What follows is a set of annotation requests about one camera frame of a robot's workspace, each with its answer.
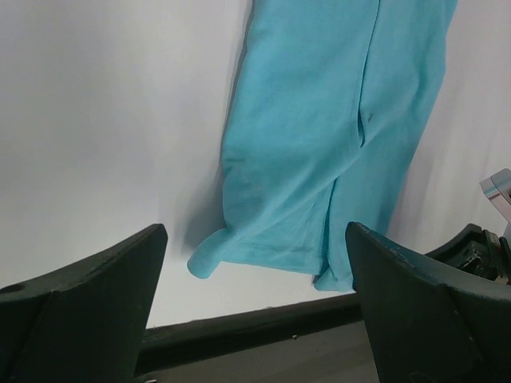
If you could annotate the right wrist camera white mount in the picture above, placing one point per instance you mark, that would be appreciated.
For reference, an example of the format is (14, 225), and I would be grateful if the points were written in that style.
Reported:
(496, 189)

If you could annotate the light blue t shirt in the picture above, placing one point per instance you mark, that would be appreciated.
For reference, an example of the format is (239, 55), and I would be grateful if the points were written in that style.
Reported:
(331, 101)

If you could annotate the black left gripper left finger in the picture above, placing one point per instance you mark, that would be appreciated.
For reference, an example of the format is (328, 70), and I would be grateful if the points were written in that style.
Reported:
(83, 322)

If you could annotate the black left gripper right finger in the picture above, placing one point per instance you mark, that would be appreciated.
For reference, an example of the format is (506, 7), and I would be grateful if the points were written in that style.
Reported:
(427, 321)

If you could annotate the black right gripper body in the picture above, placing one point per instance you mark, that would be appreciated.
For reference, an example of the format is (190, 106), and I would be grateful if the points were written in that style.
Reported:
(478, 252)

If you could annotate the black mounting base plate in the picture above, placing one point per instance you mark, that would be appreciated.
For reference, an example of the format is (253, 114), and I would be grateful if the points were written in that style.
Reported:
(318, 341)

